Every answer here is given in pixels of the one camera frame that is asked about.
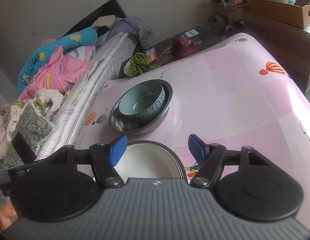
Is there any large brown cardboard box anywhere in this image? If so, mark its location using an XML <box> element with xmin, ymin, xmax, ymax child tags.
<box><xmin>242</xmin><ymin>13</ymin><xmax>310</xmax><ymax>96</ymax></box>

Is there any beige garment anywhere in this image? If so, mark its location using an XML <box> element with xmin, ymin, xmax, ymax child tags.
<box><xmin>0</xmin><ymin>104</ymin><xmax>20</xmax><ymax>158</ymax></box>

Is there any open cardboard tray box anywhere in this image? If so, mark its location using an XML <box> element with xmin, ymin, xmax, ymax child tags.
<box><xmin>248</xmin><ymin>0</ymin><xmax>310</xmax><ymax>30</ymax></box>

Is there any person's left hand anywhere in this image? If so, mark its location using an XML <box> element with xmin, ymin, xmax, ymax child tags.
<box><xmin>0</xmin><ymin>203</ymin><xmax>19</xmax><ymax>233</ymax></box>

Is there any large steel pan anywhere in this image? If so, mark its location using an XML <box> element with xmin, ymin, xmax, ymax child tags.
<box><xmin>124</xmin><ymin>140</ymin><xmax>190</xmax><ymax>181</ymax></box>

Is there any teal ceramic bowl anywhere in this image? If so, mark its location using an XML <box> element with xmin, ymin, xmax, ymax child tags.
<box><xmin>119</xmin><ymin>82</ymin><xmax>166</xmax><ymax>125</ymax></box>

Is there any pink printed tablecloth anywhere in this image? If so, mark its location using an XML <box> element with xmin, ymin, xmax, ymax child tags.
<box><xmin>74</xmin><ymin>32</ymin><xmax>310</xmax><ymax>231</ymax></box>

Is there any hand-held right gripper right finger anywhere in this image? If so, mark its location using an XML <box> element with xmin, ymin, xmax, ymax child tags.
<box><xmin>188</xmin><ymin>134</ymin><xmax>271</xmax><ymax>188</ymax></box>

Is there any blue quilt with yellow print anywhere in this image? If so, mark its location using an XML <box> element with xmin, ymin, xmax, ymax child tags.
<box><xmin>16</xmin><ymin>27</ymin><xmax>98</xmax><ymax>95</ymax></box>

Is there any black headboard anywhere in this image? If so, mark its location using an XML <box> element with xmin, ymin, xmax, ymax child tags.
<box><xmin>62</xmin><ymin>0</ymin><xmax>128</xmax><ymax>37</ymax></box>

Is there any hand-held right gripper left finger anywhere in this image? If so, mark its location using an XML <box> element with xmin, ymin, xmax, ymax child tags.
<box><xmin>48</xmin><ymin>134</ymin><xmax>128</xmax><ymax>188</ymax></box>

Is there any purple cabbage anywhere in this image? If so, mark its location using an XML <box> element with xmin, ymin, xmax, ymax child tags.
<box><xmin>170</xmin><ymin>36</ymin><xmax>197</xmax><ymax>60</ymax></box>

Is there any white ceramic plate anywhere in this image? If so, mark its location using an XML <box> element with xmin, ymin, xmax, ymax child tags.
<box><xmin>114</xmin><ymin>143</ymin><xmax>182</xmax><ymax>181</ymax></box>

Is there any white quilted mattress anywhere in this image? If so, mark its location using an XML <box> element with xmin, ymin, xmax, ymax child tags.
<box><xmin>35</xmin><ymin>31</ymin><xmax>143</xmax><ymax>161</ymax></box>

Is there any medium steel bowl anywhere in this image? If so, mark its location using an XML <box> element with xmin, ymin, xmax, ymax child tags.
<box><xmin>109</xmin><ymin>79</ymin><xmax>174</xmax><ymax>135</ymax></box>

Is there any leafy green cabbage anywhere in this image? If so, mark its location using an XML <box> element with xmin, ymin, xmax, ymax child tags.
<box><xmin>123</xmin><ymin>52</ymin><xmax>162</xmax><ymax>78</ymax></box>

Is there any white fleece cloth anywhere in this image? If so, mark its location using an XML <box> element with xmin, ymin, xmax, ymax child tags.
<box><xmin>33</xmin><ymin>88</ymin><xmax>64</xmax><ymax>121</ymax></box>

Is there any cream cloth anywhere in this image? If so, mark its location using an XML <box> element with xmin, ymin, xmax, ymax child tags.
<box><xmin>91</xmin><ymin>15</ymin><xmax>116</xmax><ymax>29</ymax></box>

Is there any black phone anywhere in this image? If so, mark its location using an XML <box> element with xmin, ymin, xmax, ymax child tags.
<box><xmin>11</xmin><ymin>132</ymin><xmax>37</xmax><ymax>165</ymax></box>

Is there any open carton with clutter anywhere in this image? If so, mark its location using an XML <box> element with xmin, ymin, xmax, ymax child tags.
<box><xmin>202</xmin><ymin>0</ymin><xmax>251</xmax><ymax>37</ymax></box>

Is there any lavender clothing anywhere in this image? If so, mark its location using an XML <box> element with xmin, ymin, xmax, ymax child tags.
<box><xmin>94</xmin><ymin>16</ymin><xmax>152</xmax><ymax>50</ymax></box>

